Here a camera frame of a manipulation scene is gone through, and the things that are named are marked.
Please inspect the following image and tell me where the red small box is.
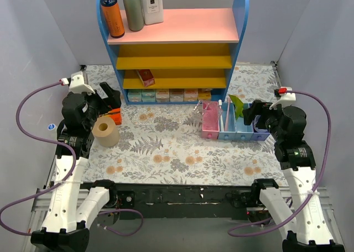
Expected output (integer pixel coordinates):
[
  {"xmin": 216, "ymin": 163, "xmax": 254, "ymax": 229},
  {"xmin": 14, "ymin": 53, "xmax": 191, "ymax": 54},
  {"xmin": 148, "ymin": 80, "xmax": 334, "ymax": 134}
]
[{"xmin": 136, "ymin": 69, "xmax": 155, "ymax": 87}]

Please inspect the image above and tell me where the orange razor package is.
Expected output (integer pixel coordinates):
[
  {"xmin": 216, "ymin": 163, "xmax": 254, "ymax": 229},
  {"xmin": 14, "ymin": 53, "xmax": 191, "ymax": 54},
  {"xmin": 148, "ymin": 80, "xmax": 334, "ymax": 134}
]
[{"xmin": 106, "ymin": 108, "xmax": 122, "ymax": 125}]

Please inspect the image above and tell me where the yellow soap box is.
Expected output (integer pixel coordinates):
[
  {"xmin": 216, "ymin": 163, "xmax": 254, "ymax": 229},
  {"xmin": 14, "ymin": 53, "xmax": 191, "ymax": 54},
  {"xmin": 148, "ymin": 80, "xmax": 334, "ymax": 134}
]
[{"xmin": 198, "ymin": 88, "xmax": 212, "ymax": 101}]

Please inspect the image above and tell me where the purple blue drawer box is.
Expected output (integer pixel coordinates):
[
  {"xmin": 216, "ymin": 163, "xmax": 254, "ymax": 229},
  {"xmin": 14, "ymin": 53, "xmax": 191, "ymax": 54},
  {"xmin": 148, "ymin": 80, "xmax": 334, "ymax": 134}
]
[{"xmin": 251, "ymin": 115, "xmax": 270, "ymax": 141}]

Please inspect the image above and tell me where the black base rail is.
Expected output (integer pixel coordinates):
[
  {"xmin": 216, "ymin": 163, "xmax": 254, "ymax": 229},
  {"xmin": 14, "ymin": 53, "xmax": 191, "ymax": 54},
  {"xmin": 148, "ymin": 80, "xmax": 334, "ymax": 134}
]
[{"xmin": 80, "ymin": 181, "xmax": 277, "ymax": 219}]

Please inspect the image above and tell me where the orange red soap box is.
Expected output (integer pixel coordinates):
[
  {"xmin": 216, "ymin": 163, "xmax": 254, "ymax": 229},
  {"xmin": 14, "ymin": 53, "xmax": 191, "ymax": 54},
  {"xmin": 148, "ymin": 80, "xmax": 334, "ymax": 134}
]
[{"xmin": 184, "ymin": 88, "xmax": 199, "ymax": 102}]

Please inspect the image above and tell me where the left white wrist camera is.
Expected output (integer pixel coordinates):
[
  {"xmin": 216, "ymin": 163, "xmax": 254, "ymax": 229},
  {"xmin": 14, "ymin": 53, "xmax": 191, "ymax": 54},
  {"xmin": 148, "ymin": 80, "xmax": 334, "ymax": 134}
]
[{"xmin": 59, "ymin": 71, "xmax": 95, "ymax": 95}]

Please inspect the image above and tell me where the green toothpaste tube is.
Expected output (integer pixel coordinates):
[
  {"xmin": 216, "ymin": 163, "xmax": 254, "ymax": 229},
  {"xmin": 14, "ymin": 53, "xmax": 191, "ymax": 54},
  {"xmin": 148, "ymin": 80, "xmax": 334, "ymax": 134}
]
[{"xmin": 228, "ymin": 94, "xmax": 244, "ymax": 119}]

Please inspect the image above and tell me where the grey green bottle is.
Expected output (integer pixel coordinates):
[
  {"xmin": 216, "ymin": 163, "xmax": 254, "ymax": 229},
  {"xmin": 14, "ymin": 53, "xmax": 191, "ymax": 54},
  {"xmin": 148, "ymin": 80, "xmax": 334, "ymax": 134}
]
[{"xmin": 123, "ymin": 0, "xmax": 144, "ymax": 32}]

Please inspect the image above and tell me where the clear water bottle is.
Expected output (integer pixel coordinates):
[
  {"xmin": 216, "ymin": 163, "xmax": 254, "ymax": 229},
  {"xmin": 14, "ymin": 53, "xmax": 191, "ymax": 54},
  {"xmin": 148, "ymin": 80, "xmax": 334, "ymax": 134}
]
[{"xmin": 48, "ymin": 123, "xmax": 58, "ymax": 132}]

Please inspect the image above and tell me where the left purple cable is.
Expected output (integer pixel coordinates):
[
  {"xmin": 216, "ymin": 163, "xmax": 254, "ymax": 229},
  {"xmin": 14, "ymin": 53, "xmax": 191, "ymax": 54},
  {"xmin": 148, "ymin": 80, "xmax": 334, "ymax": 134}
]
[{"xmin": 0, "ymin": 80, "xmax": 144, "ymax": 238}]

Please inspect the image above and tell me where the teal soap box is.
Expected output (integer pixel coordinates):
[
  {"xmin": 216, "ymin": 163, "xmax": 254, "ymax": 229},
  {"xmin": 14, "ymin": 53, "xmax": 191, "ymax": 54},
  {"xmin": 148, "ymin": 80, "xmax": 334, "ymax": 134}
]
[
  {"xmin": 127, "ymin": 89, "xmax": 142, "ymax": 102},
  {"xmin": 142, "ymin": 89, "xmax": 156, "ymax": 102}
]

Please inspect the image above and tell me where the orange spray bottle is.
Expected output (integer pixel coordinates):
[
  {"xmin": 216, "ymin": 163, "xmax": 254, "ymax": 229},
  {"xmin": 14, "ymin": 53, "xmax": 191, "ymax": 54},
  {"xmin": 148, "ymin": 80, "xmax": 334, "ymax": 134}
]
[{"xmin": 100, "ymin": 0, "xmax": 125, "ymax": 38}]

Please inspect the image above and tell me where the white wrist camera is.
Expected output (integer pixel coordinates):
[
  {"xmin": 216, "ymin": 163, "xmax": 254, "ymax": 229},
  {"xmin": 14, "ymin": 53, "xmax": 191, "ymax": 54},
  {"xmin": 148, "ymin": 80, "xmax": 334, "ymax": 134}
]
[
  {"xmin": 269, "ymin": 87, "xmax": 296, "ymax": 110},
  {"xmin": 59, "ymin": 71, "xmax": 95, "ymax": 95}
]

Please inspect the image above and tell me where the light blue drawer box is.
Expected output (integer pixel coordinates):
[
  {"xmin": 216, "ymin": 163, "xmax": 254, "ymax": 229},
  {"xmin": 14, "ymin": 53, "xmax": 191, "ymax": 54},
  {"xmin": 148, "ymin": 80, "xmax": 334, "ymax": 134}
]
[{"xmin": 218, "ymin": 102, "xmax": 236, "ymax": 141}]

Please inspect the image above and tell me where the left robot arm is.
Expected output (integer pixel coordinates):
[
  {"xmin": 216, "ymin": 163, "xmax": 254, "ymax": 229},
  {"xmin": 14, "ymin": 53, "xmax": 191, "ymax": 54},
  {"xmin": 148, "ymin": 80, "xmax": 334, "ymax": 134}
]
[{"xmin": 30, "ymin": 82, "xmax": 121, "ymax": 251}]

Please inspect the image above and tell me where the clear textured glass tray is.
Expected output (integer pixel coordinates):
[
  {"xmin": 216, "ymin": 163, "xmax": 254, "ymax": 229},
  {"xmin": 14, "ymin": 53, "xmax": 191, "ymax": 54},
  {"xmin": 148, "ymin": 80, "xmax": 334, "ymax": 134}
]
[{"xmin": 191, "ymin": 101, "xmax": 204, "ymax": 127}]

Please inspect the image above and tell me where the white labelled bottle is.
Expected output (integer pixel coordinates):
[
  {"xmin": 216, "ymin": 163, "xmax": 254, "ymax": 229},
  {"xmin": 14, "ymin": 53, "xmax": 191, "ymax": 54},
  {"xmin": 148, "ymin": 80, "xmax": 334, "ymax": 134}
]
[{"xmin": 140, "ymin": 0, "xmax": 164, "ymax": 25}]

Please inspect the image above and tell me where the blue wooden shelf unit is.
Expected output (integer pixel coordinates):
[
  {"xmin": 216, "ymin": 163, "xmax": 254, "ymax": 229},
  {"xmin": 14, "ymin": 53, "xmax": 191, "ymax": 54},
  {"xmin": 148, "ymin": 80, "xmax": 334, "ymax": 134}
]
[{"xmin": 96, "ymin": 0, "xmax": 249, "ymax": 101}]

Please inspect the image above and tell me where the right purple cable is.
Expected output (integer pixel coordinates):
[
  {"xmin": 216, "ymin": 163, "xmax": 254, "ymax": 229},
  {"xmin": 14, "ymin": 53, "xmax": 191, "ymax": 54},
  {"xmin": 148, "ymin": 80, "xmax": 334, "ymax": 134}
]
[{"xmin": 227, "ymin": 89, "xmax": 332, "ymax": 238}]

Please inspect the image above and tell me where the aluminium frame rail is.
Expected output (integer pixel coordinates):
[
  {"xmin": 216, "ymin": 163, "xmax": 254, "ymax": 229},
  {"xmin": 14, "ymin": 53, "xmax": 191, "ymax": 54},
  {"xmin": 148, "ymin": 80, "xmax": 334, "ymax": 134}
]
[{"xmin": 22, "ymin": 188, "xmax": 92, "ymax": 252}]

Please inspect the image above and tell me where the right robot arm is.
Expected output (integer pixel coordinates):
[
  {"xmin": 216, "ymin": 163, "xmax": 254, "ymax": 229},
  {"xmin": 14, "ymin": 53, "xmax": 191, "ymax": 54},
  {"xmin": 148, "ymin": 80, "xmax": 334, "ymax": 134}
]
[{"xmin": 243, "ymin": 100, "xmax": 345, "ymax": 251}]

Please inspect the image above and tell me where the purple cable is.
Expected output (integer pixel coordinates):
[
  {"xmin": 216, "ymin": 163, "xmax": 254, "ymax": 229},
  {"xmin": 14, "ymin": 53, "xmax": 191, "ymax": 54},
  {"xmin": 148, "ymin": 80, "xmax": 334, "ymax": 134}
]
[
  {"xmin": 227, "ymin": 89, "xmax": 332, "ymax": 238},
  {"xmin": 0, "ymin": 80, "xmax": 144, "ymax": 238}
]

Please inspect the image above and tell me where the pink drawer box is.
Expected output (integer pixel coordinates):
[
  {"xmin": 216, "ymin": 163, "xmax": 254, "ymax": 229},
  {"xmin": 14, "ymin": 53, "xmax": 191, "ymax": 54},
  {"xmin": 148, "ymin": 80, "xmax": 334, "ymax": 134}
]
[{"xmin": 201, "ymin": 101, "xmax": 220, "ymax": 140}]

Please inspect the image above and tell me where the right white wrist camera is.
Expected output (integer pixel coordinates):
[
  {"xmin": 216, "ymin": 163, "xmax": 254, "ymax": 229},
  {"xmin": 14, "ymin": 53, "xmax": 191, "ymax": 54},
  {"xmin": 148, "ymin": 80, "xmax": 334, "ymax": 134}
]
[{"xmin": 269, "ymin": 87, "xmax": 296, "ymax": 110}]

